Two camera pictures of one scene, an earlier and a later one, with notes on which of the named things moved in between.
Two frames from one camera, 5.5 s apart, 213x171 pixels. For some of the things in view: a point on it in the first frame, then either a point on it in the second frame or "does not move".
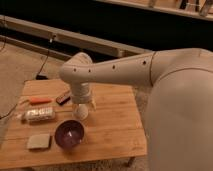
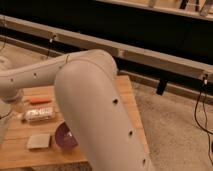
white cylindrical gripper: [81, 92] to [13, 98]
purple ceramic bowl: [69, 134] does not move
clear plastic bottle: [38, 114] does not move
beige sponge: [39, 141] does not move
